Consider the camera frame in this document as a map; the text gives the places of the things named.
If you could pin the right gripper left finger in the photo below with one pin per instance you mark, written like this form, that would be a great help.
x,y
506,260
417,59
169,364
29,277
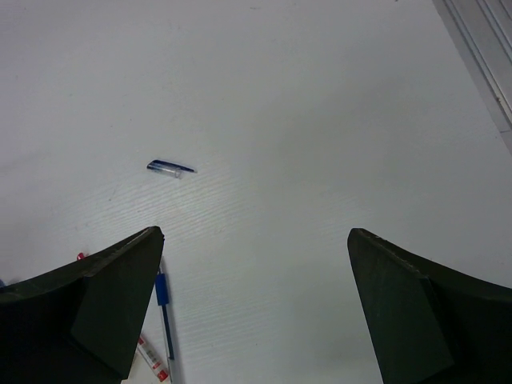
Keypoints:
x,y
80,323

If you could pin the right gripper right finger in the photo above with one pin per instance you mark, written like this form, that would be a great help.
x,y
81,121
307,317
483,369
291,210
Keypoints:
x,y
429,323

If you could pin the red pen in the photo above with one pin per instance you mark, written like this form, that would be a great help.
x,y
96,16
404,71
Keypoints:
x,y
146,352

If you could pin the blue pen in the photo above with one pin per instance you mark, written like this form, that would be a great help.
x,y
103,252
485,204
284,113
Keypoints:
x,y
163,300

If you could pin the aluminium side rail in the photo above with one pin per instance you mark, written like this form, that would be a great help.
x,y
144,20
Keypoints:
x,y
481,32

